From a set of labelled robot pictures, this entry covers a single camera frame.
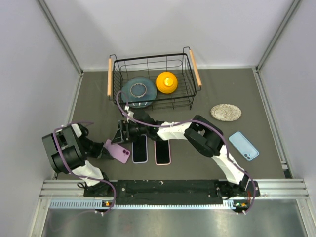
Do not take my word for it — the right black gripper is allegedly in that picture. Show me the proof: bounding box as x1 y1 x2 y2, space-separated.
112 121 149 146

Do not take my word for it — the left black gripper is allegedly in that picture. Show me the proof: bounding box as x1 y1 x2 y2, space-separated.
79 136 114 160

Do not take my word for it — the purple smartphone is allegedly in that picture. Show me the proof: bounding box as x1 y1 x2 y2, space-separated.
103 139 131 164

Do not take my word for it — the blue smartphone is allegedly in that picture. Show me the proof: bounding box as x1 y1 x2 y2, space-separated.
133 135 148 162

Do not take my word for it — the lavender phone case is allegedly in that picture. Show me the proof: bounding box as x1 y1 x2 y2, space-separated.
132 134 149 164

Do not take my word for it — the pink phone case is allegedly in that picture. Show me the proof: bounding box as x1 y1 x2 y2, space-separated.
154 139 171 166

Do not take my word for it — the light blue phone case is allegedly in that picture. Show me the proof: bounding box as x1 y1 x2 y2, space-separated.
229 131 259 161

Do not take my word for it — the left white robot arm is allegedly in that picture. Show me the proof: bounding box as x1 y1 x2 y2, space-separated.
42 123 114 198

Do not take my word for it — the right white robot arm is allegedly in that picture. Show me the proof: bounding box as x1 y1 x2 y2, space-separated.
112 106 256 196

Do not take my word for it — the blue ceramic plate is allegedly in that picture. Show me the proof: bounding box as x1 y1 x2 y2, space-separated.
121 77 157 108

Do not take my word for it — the yellow ribbed bowl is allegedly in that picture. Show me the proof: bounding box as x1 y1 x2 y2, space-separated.
156 72 178 94

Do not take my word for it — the speckled round coaster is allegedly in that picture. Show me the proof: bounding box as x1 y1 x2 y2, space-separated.
210 104 242 122

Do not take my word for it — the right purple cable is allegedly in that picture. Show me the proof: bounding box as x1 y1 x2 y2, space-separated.
116 90 257 205

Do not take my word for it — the purple cable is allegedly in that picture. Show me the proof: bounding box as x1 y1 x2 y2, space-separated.
53 120 118 205
116 90 257 205

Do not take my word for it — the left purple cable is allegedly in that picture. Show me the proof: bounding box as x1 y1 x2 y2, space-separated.
53 120 118 205

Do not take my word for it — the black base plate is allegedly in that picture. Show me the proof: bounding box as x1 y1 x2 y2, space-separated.
83 179 260 206

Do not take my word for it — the slotted cable duct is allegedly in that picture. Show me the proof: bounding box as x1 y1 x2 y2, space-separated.
49 199 236 210

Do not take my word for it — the black wire basket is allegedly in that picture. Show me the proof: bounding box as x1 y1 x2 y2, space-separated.
107 46 202 110

